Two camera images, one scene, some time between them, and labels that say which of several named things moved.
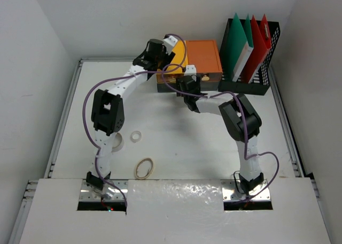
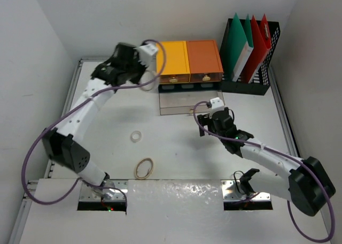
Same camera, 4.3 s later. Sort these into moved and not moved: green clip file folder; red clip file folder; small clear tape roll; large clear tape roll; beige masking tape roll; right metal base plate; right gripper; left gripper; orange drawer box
Moved: left gripper; large clear tape roll; right gripper
Not moved: small clear tape roll; orange drawer box; red clip file folder; beige masking tape roll; green clip file folder; right metal base plate
